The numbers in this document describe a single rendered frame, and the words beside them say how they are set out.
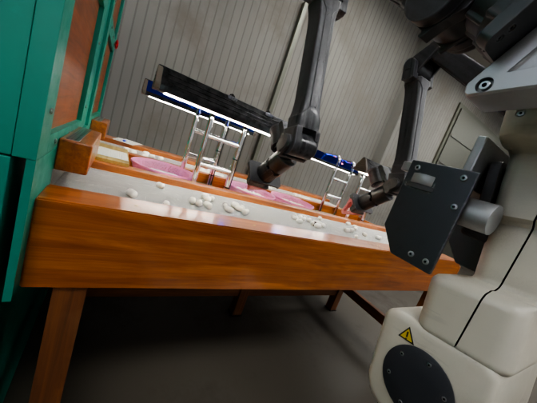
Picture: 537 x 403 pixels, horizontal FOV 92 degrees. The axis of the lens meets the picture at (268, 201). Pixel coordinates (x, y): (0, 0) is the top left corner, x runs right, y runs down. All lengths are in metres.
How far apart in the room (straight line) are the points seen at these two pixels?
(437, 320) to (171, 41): 2.53
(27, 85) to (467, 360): 0.73
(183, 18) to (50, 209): 2.25
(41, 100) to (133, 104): 2.03
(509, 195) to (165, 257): 0.65
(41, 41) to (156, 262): 0.44
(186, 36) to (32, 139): 2.21
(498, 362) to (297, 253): 0.53
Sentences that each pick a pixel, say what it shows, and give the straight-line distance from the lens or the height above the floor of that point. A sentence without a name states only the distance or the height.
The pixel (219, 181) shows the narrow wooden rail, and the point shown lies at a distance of 1.43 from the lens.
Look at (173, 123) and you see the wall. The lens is 2.58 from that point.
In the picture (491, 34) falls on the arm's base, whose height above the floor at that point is 1.15.
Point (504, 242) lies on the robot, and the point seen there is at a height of 0.97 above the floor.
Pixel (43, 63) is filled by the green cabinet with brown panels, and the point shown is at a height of 0.99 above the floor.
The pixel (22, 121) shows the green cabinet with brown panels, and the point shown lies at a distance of 0.55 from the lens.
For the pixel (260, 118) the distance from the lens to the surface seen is 0.98.
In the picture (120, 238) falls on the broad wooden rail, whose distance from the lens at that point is 0.64.
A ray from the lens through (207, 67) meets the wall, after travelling 2.67.
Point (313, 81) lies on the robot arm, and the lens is 0.65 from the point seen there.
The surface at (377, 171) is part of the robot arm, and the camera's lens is 0.98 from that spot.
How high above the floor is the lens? 0.97
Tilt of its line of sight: 10 degrees down
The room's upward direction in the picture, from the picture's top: 20 degrees clockwise
